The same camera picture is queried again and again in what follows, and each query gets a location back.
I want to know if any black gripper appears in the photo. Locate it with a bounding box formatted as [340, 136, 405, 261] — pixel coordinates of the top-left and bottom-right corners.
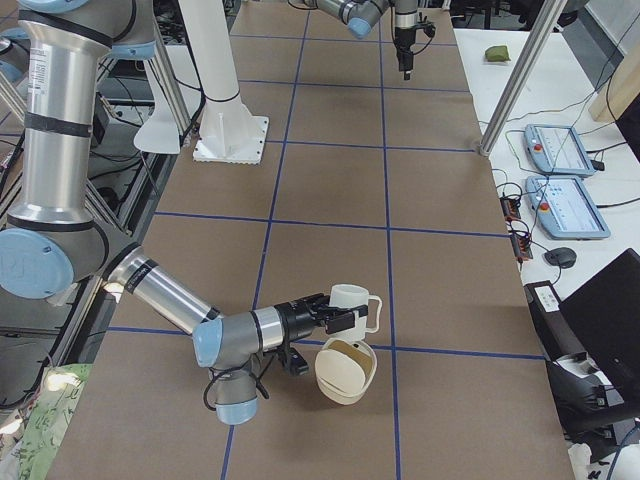
[393, 22, 416, 80]
[274, 293, 353, 344]

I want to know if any white mug grey inside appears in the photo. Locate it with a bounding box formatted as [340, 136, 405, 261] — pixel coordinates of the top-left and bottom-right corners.
[329, 284, 383, 342]

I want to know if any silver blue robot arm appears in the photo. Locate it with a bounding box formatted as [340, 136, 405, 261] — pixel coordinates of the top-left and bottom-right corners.
[1, 1, 365, 425]
[288, 0, 424, 81]

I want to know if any cream oval bin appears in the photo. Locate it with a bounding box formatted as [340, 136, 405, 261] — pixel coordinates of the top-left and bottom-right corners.
[314, 338, 377, 405]

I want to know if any green bean bag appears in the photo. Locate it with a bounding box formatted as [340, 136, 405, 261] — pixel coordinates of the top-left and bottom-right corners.
[484, 45, 511, 63]

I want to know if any upper teach pendant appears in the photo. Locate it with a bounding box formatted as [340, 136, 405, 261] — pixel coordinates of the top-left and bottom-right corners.
[524, 124, 596, 178]

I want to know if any teach pendant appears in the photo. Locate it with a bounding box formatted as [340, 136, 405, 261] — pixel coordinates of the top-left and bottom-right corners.
[524, 124, 596, 178]
[524, 175, 611, 240]

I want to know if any upper orange circuit board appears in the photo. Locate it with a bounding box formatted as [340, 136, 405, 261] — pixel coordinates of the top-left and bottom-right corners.
[499, 196, 521, 221]

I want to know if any orange circuit board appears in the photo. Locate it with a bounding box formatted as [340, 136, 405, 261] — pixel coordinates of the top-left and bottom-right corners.
[510, 232, 533, 262]
[499, 196, 521, 221]

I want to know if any lower orange circuit board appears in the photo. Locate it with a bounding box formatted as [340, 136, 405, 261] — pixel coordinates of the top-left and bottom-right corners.
[510, 232, 533, 262]

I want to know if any lower teach pendant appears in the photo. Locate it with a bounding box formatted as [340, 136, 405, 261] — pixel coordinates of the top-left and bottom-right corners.
[524, 175, 611, 240]

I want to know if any black box white label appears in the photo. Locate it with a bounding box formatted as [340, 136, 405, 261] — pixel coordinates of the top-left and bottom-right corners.
[524, 280, 586, 361]

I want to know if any black computer mouse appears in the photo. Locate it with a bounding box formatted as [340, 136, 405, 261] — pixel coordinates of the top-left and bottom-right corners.
[544, 247, 577, 269]

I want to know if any black laptop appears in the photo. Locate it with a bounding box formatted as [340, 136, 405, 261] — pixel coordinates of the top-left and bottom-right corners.
[560, 248, 639, 400]

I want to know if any green patterned cloth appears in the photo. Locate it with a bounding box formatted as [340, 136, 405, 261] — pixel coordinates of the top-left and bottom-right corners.
[1, 363, 92, 479]

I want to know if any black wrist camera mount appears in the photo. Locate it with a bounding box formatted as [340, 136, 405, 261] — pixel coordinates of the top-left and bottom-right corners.
[278, 343, 309, 376]

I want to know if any black camera cable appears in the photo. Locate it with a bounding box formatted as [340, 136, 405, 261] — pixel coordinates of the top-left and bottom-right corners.
[202, 349, 281, 412]

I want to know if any aluminium frame post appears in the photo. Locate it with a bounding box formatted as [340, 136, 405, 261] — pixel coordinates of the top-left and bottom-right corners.
[478, 0, 568, 157]

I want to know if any white pedestal column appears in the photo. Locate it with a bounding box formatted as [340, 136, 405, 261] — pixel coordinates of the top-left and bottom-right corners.
[179, 0, 269, 164]

